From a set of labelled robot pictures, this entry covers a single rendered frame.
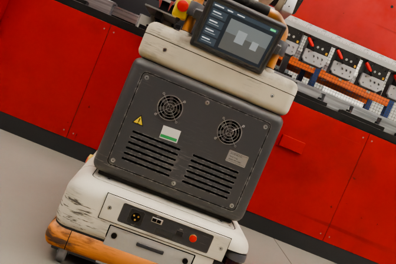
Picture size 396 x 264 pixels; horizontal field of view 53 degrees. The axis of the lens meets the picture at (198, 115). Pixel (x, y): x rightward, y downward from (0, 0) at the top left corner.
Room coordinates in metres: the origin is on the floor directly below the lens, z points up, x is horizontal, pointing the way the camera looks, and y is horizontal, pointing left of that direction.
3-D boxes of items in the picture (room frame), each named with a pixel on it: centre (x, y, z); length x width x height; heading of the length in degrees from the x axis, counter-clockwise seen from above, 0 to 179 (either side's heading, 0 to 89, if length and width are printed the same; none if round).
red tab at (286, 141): (2.39, -0.59, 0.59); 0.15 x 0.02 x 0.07; 93
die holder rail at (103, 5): (2.47, 0.99, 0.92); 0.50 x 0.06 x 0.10; 93
